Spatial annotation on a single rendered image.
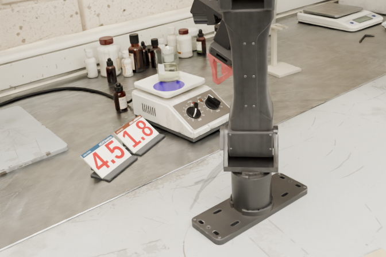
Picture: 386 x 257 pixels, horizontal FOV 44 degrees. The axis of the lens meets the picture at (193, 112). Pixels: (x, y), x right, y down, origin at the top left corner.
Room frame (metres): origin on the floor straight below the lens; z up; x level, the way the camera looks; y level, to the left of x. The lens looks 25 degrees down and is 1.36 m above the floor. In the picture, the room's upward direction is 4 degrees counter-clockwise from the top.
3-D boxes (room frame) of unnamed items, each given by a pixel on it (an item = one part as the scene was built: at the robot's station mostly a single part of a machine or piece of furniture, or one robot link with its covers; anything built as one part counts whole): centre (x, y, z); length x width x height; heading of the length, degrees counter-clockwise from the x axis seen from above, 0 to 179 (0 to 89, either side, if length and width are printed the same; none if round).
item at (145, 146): (0.88, 0.11, 0.92); 0.09 x 0.06 x 0.04; 149
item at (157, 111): (0.98, 0.03, 0.94); 0.22 x 0.13 x 0.08; 43
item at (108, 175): (0.79, 0.16, 0.92); 0.09 x 0.06 x 0.04; 149
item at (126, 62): (1.30, 0.18, 0.94); 0.03 x 0.03 x 0.07
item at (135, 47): (1.34, 0.15, 0.95); 0.04 x 0.04 x 0.11
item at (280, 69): (1.25, -0.25, 0.96); 0.08 x 0.08 x 0.13; 30
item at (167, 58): (1.01, 0.05, 1.02); 0.06 x 0.05 x 0.08; 172
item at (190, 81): (1.00, 0.05, 0.98); 0.12 x 0.12 x 0.01; 42
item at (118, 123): (0.94, 0.15, 0.91); 0.06 x 0.06 x 0.02
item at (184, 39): (1.45, 0.01, 0.94); 0.05 x 0.05 x 0.09
